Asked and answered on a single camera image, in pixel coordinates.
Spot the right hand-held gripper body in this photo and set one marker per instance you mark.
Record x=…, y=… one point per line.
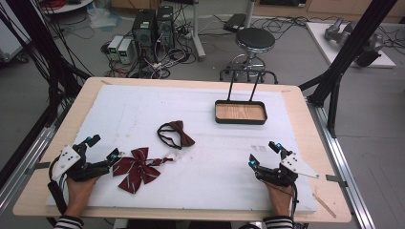
x=280, y=175

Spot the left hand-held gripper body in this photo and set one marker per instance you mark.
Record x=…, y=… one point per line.
x=89, y=170

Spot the striped burgundy bow tie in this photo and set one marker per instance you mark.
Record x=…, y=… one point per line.
x=137, y=171

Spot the black rack with wooden base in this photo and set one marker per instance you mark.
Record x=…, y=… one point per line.
x=240, y=113

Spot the plain burgundy bow tie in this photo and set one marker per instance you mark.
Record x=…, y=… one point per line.
x=181, y=132

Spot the person's right hand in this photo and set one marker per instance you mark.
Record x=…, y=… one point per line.
x=280, y=198

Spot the person's left hand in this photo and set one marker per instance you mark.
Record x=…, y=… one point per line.
x=79, y=194

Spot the grey tape strip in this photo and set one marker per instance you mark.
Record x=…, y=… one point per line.
x=39, y=165
x=336, y=179

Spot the thin wooden stick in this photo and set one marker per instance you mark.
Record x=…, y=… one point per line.
x=324, y=206

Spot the white foam board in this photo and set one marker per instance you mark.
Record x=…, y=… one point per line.
x=191, y=178

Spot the white power supply box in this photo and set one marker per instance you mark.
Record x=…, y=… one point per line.
x=125, y=51
x=114, y=46

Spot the black round stool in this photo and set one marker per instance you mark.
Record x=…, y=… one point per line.
x=254, y=38

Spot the white floor board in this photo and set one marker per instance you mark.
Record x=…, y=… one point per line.
x=321, y=41

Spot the large black computer tower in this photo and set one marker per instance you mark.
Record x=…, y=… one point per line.
x=144, y=30

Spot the clear plastic bag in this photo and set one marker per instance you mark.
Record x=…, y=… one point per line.
x=102, y=17

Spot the white cabinet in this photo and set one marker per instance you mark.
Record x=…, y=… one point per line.
x=9, y=41

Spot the flat black box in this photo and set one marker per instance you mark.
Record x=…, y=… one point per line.
x=235, y=22

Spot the grey metal desk leg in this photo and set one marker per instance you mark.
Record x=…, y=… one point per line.
x=249, y=12
x=198, y=38

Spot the round white table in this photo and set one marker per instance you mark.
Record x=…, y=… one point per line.
x=68, y=7

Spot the slim black computer tower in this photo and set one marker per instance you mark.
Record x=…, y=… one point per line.
x=165, y=25

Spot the aluminium rail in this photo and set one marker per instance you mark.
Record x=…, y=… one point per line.
x=337, y=152
x=31, y=149

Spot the black metal frame stand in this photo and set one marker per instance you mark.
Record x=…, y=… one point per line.
x=350, y=47
x=41, y=47

